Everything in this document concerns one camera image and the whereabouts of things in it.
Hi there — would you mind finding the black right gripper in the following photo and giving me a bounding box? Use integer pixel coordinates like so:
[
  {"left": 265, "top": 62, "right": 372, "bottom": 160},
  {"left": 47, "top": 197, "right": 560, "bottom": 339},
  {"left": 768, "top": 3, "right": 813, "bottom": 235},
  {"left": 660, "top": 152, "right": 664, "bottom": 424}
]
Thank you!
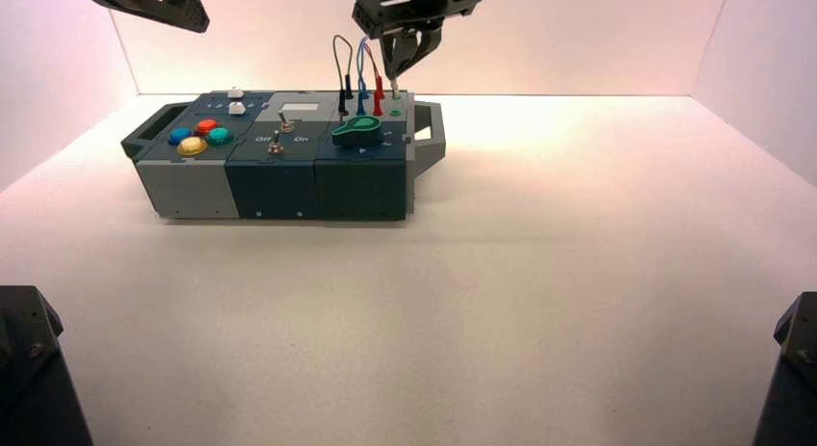
[{"left": 352, "top": 0, "right": 483, "bottom": 81}]

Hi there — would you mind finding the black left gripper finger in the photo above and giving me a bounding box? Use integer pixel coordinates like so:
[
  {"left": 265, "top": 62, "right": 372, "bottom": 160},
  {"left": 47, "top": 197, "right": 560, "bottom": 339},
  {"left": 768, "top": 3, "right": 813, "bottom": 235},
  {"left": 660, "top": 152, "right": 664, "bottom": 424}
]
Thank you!
[{"left": 76, "top": 0, "right": 211, "bottom": 34}]

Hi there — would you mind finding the green rotary knob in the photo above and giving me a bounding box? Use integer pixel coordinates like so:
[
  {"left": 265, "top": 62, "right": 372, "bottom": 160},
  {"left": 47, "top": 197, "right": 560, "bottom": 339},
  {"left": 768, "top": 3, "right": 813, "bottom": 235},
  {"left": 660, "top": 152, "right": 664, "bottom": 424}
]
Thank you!
[{"left": 330, "top": 116, "right": 384, "bottom": 149}]

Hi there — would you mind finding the grey and teal control box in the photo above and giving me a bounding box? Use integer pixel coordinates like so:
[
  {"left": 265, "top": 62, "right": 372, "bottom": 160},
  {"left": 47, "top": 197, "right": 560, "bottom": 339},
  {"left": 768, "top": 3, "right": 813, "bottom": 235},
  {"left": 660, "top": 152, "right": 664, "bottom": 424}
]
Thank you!
[{"left": 121, "top": 91, "right": 447, "bottom": 223}]

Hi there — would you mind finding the blue jumper wire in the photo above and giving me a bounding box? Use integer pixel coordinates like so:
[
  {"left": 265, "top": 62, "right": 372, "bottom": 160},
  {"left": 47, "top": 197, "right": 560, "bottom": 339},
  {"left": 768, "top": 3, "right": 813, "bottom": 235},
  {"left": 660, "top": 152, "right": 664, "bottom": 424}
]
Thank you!
[{"left": 356, "top": 36, "right": 372, "bottom": 117}]

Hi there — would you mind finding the black jumper wire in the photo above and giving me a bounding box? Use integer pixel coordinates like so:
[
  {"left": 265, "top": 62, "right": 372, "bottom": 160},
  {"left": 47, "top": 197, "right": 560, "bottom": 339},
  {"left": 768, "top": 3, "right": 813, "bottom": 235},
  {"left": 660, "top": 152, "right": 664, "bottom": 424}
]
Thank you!
[{"left": 332, "top": 35, "right": 355, "bottom": 118}]

